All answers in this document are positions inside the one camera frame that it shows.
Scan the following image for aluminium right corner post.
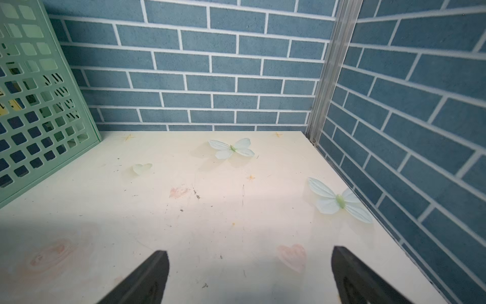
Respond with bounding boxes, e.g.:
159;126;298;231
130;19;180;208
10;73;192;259
306;0;363;146

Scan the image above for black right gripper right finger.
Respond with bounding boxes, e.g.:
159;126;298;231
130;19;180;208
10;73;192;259
331;246;411;304

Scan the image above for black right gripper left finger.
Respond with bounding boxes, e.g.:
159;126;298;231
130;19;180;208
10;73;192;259
98;250;170;304

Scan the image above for green plastic file organizer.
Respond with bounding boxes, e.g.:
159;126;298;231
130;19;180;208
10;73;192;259
1;1;101;205

